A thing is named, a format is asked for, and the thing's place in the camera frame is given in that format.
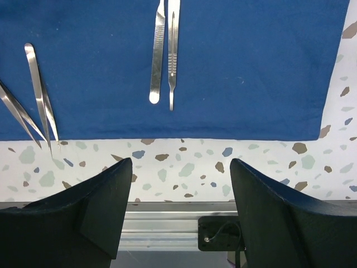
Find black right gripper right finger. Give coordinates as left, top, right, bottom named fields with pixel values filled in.
left=230, top=159, right=356, bottom=267

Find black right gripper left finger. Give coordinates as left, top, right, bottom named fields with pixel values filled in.
left=1, top=158, right=132, bottom=267

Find thin steel tweezers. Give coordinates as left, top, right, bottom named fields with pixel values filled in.
left=1, top=82, right=46, bottom=148

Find broad steel tweezers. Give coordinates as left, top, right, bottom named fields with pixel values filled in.
left=149, top=0, right=166, bottom=104

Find blue surgical drape cloth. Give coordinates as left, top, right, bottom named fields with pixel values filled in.
left=1, top=1, right=349, bottom=141

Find thin steel scalpel handle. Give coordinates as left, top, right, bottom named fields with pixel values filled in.
left=168, top=0, right=181, bottom=111

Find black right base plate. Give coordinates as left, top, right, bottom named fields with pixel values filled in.
left=197, top=216, right=245, bottom=252

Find aluminium mounting rail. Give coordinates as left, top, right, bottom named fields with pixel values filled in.
left=0, top=200, right=357, bottom=252

